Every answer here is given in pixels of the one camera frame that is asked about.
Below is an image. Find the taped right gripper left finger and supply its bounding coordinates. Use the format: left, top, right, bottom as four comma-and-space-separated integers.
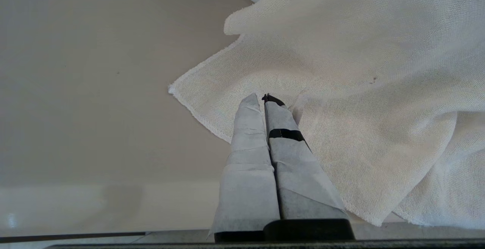
210, 93, 282, 243

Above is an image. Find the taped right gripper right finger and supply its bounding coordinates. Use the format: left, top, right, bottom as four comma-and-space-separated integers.
262, 94, 355, 241

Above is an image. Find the white woven cloth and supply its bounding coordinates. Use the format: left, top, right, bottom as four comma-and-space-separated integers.
168, 0, 485, 230

